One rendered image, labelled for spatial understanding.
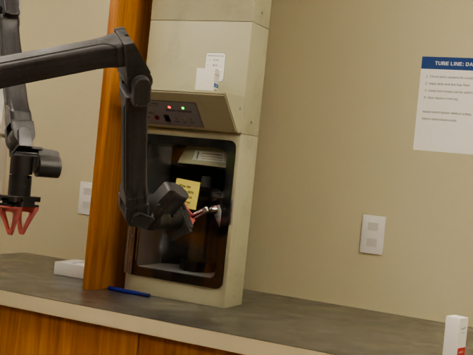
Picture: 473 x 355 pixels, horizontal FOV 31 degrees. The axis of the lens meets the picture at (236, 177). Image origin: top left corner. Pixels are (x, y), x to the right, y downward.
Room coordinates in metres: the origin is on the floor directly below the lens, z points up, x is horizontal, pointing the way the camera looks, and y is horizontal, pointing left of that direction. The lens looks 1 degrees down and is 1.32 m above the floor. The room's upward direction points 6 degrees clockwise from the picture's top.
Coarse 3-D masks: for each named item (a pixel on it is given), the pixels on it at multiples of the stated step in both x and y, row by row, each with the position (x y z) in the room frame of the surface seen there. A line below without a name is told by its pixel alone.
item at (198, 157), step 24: (168, 144) 2.38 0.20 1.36; (192, 144) 2.35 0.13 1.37; (216, 144) 2.32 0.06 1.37; (168, 168) 2.38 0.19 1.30; (192, 168) 2.35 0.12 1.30; (216, 168) 2.31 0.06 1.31; (216, 192) 2.31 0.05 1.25; (216, 216) 2.31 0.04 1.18; (144, 240) 2.41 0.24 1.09; (168, 240) 2.37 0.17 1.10; (192, 240) 2.34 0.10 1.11; (216, 240) 2.30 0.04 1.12; (144, 264) 2.40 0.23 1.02; (168, 264) 2.37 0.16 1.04; (192, 264) 2.33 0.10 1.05; (216, 264) 2.30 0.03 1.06; (216, 288) 2.30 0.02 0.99
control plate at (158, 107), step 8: (152, 104) 2.33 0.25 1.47; (160, 104) 2.32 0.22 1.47; (168, 104) 2.31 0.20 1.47; (176, 104) 2.29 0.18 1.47; (184, 104) 2.28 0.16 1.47; (192, 104) 2.27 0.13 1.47; (152, 112) 2.35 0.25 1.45; (160, 112) 2.34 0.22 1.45; (168, 112) 2.33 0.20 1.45; (176, 112) 2.31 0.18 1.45; (184, 112) 2.30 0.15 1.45; (192, 112) 2.29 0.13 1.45; (152, 120) 2.38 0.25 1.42; (160, 120) 2.36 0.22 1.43; (176, 120) 2.34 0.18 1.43; (184, 120) 2.33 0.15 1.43; (192, 120) 2.31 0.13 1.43; (200, 120) 2.30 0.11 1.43
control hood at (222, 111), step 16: (160, 96) 2.30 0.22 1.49; (176, 96) 2.27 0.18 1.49; (192, 96) 2.25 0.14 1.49; (208, 96) 2.23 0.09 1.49; (224, 96) 2.20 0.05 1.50; (240, 96) 2.28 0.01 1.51; (208, 112) 2.27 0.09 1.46; (224, 112) 2.24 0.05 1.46; (240, 112) 2.29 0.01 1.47; (176, 128) 2.39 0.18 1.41; (192, 128) 2.34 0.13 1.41; (208, 128) 2.31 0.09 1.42; (224, 128) 2.29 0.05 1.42; (240, 128) 2.29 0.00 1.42
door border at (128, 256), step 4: (132, 228) 2.42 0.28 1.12; (132, 232) 2.42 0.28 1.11; (128, 236) 2.43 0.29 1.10; (132, 236) 2.42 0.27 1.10; (128, 240) 2.43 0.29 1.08; (132, 240) 2.42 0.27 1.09; (128, 244) 2.43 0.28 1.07; (132, 244) 2.42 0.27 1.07; (128, 248) 2.43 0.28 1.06; (132, 248) 2.42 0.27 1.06; (128, 252) 2.43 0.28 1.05; (132, 252) 2.42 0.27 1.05; (128, 256) 2.43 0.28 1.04; (128, 260) 2.43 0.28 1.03; (128, 264) 2.42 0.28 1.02; (128, 268) 2.42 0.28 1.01; (128, 272) 2.42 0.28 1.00
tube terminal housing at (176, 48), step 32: (160, 32) 2.42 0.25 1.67; (192, 32) 2.38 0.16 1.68; (224, 32) 2.34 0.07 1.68; (256, 32) 2.33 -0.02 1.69; (160, 64) 2.42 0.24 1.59; (192, 64) 2.38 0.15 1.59; (256, 64) 2.35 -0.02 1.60; (256, 96) 2.37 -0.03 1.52; (160, 128) 2.41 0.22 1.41; (256, 128) 2.39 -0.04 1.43; (128, 288) 2.44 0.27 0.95; (160, 288) 2.39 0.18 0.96; (192, 288) 2.35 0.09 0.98; (224, 288) 2.30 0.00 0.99
